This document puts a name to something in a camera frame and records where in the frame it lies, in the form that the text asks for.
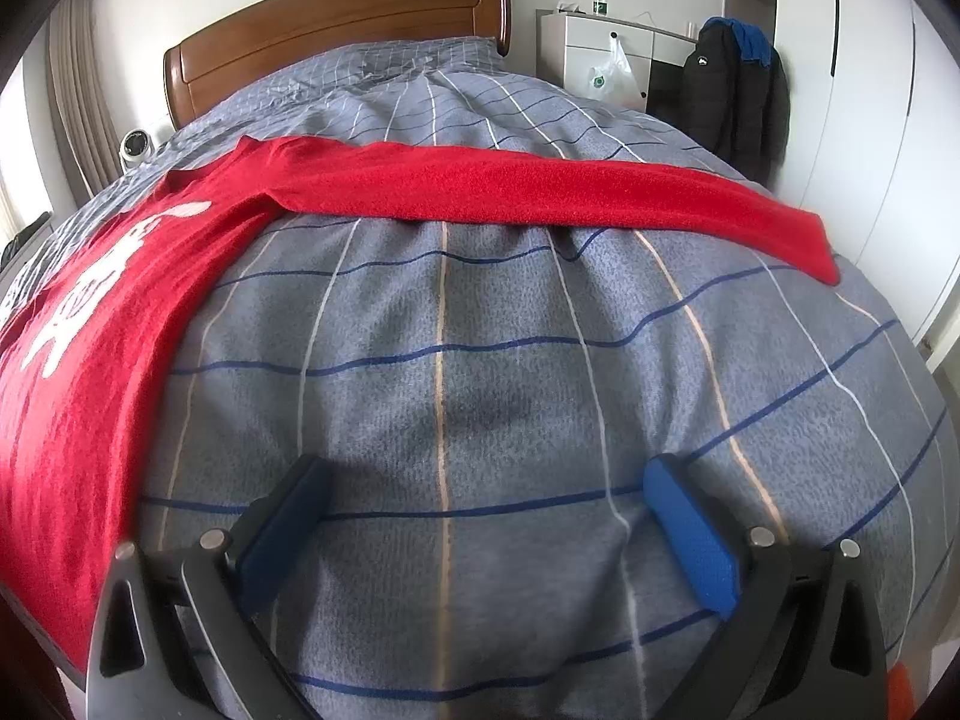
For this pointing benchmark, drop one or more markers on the blue garment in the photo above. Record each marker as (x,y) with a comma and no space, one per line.
(754,41)

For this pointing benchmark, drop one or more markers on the bed with grey checked duvet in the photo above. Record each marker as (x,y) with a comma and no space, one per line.
(487,360)

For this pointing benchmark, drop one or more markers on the white dresser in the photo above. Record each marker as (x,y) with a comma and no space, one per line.
(581,45)

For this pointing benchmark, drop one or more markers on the beige curtain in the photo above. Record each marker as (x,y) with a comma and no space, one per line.
(79,90)

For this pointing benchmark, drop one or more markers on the wooden headboard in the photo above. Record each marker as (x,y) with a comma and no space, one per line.
(337,22)

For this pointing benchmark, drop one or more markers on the black jacket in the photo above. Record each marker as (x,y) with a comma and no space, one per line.
(739,105)

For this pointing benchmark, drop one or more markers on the small white fan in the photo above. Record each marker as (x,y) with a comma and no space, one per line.
(137,146)

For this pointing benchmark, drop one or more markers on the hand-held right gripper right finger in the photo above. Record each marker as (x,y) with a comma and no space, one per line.
(694,532)

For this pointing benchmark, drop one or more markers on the white wardrobe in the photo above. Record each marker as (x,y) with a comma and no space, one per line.
(862,127)

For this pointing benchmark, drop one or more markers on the red sweater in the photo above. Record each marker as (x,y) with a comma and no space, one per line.
(450,180)

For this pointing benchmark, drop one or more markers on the white plastic bag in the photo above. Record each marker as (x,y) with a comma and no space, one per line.
(611,79)

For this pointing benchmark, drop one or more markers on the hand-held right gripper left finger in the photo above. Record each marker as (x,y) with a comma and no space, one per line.
(289,525)

